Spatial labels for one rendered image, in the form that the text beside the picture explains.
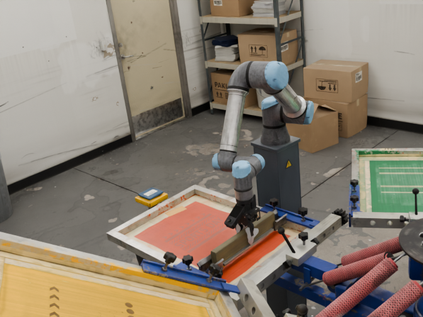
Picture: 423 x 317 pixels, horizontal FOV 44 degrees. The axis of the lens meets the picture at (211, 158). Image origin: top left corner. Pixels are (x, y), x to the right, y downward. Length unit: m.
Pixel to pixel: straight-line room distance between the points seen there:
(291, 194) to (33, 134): 3.51
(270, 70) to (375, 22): 3.82
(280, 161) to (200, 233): 0.57
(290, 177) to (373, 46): 3.44
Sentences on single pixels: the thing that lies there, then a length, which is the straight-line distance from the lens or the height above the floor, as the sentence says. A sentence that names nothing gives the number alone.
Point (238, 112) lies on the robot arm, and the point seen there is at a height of 1.50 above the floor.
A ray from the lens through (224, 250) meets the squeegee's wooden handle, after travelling 2.13.
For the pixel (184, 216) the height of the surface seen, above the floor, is 0.96.
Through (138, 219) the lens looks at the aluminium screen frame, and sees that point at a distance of 2.57.
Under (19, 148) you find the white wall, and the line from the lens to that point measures 5.69.
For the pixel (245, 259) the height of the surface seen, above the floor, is 0.96.
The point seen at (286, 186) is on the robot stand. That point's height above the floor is 0.97.
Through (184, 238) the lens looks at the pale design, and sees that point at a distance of 2.42.
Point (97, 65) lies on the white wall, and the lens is 6.03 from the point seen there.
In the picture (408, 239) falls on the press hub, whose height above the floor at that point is 1.31.
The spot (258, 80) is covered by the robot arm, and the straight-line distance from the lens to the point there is 2.21.
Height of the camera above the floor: 2.22
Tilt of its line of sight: 23 degrees down
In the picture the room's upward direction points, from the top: 7 degrees counter-clockwise
